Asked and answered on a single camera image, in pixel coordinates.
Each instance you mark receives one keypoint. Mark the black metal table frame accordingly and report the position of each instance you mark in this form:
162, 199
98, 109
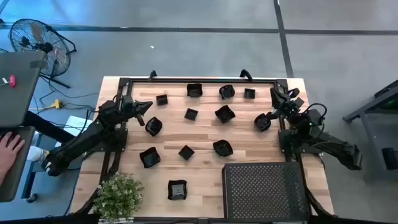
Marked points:
202, 81

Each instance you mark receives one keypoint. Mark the white paper sheet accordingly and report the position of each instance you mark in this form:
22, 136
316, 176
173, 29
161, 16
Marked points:
77, 121

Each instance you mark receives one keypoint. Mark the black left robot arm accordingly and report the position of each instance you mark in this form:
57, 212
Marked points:
77, 140

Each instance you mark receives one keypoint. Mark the yellow power strip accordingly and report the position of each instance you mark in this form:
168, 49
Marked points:
57, 104

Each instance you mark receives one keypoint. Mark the small red tool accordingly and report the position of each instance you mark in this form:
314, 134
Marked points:
12, 81

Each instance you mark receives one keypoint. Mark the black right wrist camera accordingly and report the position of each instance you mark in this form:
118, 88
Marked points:
295, 95

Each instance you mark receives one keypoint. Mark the oval black plate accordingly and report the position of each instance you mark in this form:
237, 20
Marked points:
223, 148
153, 126

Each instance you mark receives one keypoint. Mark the black floor fan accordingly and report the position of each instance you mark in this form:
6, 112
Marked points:
40, 46

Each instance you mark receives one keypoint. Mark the person's hand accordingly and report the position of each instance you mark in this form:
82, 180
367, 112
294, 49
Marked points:
9, 149

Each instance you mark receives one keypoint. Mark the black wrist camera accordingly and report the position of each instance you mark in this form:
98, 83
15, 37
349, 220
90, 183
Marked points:
295, 95
128, 100

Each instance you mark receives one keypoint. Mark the person's leg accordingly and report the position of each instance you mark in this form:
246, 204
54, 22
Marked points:
46, 126

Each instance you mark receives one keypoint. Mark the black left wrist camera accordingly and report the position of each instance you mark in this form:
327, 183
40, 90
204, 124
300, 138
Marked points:
128, 100

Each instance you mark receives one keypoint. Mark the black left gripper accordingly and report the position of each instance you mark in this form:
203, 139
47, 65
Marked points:
129, 112

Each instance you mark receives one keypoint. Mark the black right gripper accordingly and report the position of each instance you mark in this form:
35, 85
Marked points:
290, 111

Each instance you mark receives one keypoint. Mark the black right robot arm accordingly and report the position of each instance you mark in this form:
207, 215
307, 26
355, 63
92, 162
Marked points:
335, 146

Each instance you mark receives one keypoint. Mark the green potted plant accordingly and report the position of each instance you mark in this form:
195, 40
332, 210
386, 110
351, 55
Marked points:
118, 196

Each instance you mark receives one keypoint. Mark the person's foot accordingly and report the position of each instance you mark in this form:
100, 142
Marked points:
36, 154

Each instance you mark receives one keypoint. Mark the small square black plate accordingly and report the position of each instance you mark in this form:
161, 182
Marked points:
186, 152
191, 114
249, 93
161, 99

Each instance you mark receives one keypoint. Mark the grey metal cart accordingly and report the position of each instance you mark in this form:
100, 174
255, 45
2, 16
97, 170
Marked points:
365, 109

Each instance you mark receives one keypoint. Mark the black perforated metal rack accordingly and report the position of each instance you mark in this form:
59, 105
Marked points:
265, 191

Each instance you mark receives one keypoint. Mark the wavy square black plate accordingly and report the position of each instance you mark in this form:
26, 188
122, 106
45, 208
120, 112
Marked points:
177, 189
194, 90
224, 114
150, 157

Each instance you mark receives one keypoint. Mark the round flower black plate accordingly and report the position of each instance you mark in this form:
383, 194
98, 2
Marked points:
262, 123
226, 91

